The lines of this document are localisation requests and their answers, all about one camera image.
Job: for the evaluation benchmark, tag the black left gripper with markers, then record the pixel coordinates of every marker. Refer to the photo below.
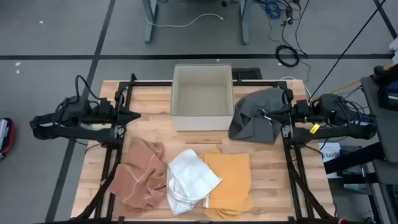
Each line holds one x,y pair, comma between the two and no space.
118,115

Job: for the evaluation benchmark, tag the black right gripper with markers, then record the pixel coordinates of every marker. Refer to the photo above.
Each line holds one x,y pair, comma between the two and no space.
287,117

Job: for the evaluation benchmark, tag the white plaid kitchen towel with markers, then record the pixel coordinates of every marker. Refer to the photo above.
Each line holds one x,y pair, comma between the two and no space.
189,180

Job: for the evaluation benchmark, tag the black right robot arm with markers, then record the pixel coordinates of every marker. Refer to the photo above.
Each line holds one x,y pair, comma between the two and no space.
335,132

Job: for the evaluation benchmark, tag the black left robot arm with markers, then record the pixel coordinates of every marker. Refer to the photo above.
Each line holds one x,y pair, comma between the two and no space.
77,132

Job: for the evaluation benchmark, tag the dark grey towel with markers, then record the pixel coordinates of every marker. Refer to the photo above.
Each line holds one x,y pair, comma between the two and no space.
255,102

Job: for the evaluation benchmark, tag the pink striped towel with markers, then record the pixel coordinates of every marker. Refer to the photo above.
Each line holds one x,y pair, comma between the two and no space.
140,180

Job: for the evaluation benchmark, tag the mustard yellow towel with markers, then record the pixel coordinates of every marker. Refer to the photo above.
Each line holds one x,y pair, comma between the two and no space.
233,183

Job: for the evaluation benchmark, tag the black perforated floor plate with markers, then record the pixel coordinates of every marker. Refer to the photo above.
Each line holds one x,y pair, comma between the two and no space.
248,74

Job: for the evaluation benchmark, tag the white printed paper box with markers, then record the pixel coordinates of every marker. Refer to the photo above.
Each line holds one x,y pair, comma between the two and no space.
329,154

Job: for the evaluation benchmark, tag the beige fabric storage box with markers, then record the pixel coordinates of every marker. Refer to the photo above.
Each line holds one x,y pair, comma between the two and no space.
202,102

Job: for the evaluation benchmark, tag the grey desk leg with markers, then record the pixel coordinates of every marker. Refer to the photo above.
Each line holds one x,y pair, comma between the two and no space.
150,28
245,28

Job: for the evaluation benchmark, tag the black side desk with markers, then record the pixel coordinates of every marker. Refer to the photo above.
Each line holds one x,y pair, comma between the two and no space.
382,130

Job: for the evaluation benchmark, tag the black electronics case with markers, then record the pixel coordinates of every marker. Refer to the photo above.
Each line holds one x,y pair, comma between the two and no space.
388,99

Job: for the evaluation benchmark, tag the long thin black pole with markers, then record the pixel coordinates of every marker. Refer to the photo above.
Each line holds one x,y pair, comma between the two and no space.
361,31

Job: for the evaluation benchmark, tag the red round knob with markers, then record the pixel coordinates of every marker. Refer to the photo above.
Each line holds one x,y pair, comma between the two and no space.
342,221

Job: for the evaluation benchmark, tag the red and black bag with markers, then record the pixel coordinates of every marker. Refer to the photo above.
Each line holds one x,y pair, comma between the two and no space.
6,137

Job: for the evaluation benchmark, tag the white crumpled sheet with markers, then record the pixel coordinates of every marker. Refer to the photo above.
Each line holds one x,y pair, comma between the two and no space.
394,49

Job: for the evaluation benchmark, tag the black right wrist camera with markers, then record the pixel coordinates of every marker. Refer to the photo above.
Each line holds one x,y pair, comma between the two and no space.
302,107

